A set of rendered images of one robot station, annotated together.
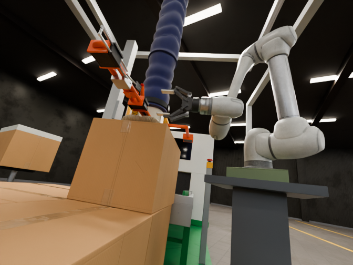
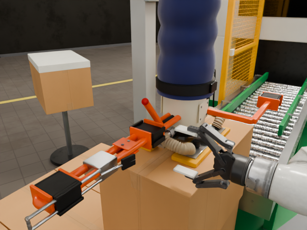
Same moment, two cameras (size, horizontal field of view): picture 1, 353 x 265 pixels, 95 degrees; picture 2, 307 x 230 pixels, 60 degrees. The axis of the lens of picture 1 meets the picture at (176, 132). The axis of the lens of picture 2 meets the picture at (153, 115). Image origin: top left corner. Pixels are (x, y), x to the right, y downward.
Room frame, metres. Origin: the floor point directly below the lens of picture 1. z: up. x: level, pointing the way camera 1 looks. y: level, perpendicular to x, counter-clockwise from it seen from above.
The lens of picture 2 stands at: (0.12, -0.12, 1.47)
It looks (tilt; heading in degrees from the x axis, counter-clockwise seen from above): 23 degrees down; 26
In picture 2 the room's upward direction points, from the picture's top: straight up
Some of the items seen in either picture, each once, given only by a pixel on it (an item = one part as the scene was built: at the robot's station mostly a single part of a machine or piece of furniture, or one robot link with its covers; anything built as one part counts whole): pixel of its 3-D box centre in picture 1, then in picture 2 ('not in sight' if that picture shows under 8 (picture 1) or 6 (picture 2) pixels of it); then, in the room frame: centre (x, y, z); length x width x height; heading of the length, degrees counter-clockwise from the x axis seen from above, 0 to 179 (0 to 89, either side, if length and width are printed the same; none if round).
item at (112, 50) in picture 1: (125, 66); (90, 186); (0.52, 0.23, 1.07); 0.31 x 0.03 x 0.05; 171
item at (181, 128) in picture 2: (167, 91); (187, 130); (0.76, 0.08, 1.14); 0.07 x 0.03 x 0.01; 81
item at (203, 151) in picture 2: not in sight; (203, 139); (1.05, 0.10, 0.97); 0.34 x 0.10 x 0.05; 171
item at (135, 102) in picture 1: (138, 103); (147, 133); (0.82, 0.24, 1.07); 0.10 x 0.08 x 0.06; 81
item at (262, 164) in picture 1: (257, 168); not in sight; (0.99, -0.53, 0.85); 0.22 x 0.18 x 0.06; 158
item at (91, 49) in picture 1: (105, 54); (56, 190); (0.47, 0.30, 1.07); 0.08 x 0.07 x 0.05; 171
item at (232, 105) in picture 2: not in sight; (245, 90); (2.97, 0.17, 0.60); 1.60 x 0.11 x 0.09; 171
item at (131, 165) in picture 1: (140, 167); (181, 178); (1.06, 0.19, 0.75); 0.60 x 0.40 x 0.40; 169
